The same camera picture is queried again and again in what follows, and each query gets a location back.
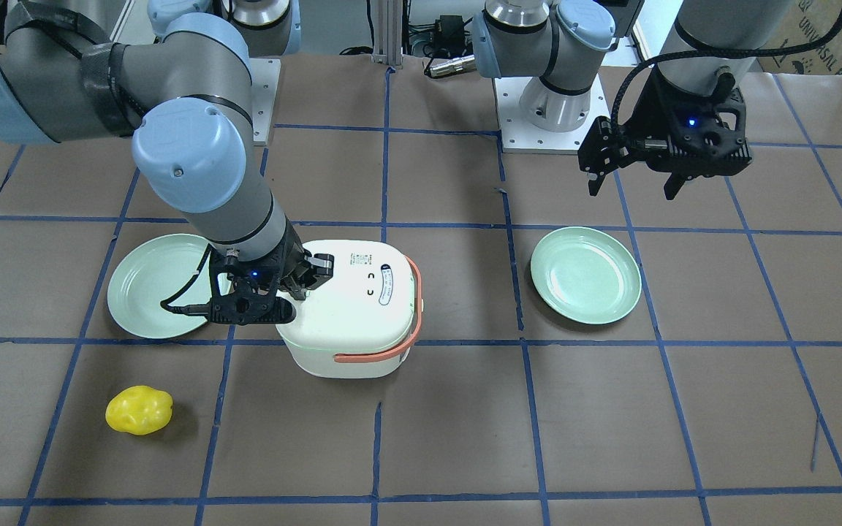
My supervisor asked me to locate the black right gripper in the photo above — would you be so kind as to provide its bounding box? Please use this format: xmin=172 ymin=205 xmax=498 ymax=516
xmin=264 ymin=221 xmax=335 ymax=302

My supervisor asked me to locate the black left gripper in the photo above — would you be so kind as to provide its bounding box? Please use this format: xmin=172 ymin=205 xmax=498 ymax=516
xmin=578 ymin=69 xmax=696 ymax=201

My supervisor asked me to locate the white rice cooker orange handle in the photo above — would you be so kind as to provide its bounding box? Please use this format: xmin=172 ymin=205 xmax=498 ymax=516
xmin=275 ymin=240 xmax=424 ymax=379

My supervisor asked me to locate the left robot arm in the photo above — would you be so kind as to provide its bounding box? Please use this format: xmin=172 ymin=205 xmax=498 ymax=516
xmin=471 ymin=1 xmax=842 ymax=199

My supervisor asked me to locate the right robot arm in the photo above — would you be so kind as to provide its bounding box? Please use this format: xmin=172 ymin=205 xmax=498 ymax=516
xmin=0 ymin=1 xmax=332 ymax=300

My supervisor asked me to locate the green plate near right arm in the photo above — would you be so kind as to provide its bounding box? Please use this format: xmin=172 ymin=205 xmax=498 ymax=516
xmin=107 ymin=234 xmax=208 ymax=339

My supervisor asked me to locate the green plate near left arm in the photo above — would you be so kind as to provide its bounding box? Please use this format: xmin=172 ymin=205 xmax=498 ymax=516
xmin=529 ymin=226 xmax=642 ymax=325

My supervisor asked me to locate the yellow toy potato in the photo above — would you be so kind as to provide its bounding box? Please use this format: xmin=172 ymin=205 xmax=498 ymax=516
xmin=105 ymin=385 xmax=174 ymax=435

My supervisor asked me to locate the brown paper table cover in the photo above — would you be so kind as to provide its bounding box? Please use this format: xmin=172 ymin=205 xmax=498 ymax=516
xmin=0 ymin=54 xmax=842 ymax=525

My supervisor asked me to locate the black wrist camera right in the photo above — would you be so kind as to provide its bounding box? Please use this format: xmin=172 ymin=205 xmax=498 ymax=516
xmin=160 ymin=248 xmax=296 ymax=327

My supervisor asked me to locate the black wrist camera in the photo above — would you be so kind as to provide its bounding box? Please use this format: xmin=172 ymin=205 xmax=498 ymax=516
xmin=664 ymin=66 xmax=753 ymax=180
xmin=160 ymin=248 xmax=296 ymax=327

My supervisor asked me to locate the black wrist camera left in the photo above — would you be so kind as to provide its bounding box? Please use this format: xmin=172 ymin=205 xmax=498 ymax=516
xmin=664 ymin=66 xmax=753 ymax=180

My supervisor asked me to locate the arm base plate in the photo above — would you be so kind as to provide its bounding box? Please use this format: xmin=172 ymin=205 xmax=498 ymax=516
xmin=249 ymin=58 xmax=281 ymax=147
xmin=493 ymin=77 xmax=610 ymax=154

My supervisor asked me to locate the aluminium frame post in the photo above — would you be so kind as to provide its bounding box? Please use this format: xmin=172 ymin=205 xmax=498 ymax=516
xmin=370 ymin=1 xmax=406 ymax=70

